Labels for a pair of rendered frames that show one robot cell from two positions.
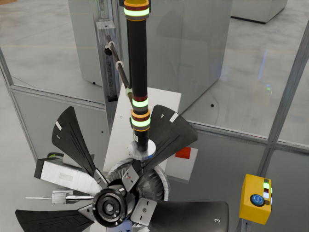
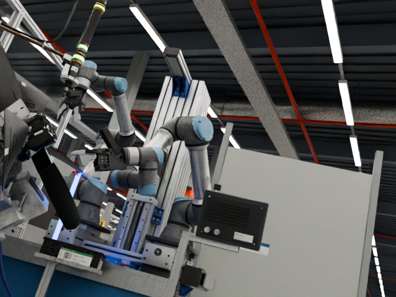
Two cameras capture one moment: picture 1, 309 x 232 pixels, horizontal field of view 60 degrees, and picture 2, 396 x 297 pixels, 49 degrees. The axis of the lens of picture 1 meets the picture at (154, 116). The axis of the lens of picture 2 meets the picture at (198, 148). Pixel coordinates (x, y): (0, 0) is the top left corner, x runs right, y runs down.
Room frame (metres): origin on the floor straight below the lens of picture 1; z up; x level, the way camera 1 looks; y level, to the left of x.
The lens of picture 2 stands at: (0.14, 1.61, 0.80)
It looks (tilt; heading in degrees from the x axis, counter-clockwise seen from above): 19 degrees up; 263
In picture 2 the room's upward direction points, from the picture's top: 16 degrees clockwise
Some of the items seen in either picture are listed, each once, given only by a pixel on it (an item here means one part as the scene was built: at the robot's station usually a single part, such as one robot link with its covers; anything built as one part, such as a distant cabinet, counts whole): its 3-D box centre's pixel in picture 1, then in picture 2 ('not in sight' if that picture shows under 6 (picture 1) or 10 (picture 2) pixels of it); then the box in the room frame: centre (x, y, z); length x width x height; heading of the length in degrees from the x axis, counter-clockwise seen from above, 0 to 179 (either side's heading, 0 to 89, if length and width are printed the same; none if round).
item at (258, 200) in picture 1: (257, 200); not in sight; (0.62, -0.39, 1.08); 0.04 x 0.04 x 0.02
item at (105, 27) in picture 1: (106, 32); not in sight; (1.10, 0.20, 1.54); 0.10 x 0.07 x 0.08; 16
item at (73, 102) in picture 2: not in sight; (77, 98); (0.56, -0.55, 1.62); 0.09 x 0.08 x 0.12; 71
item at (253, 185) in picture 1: (254, 199); not in sight; (0.66, -0.41, 1.02); 0.16 x 0.10 x 0.11; 161
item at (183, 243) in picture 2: not in sight; (180, 255); (-0.12, -0.13, 0.96); 0.03 x 0.03 x 0.20; 71
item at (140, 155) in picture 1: (140, 133); (71, 70); (0.51, 0.03, 1.50); 0.09 x 0.07 x 0.10; 16
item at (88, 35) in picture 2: (139, 69); (89, 32); (0.50, 0.03, 1.68); 0.03 x 0.03 x 0.21
